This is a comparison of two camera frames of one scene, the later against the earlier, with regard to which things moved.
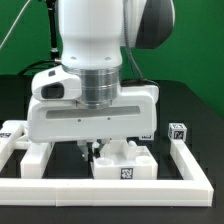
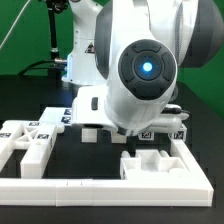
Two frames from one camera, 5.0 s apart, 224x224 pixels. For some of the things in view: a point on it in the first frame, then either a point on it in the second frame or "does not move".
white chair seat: (120, 159) -> (150, 165)
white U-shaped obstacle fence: (193, 190) does not move
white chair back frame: (14, 136) does not move
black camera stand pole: (52, 8) does not move
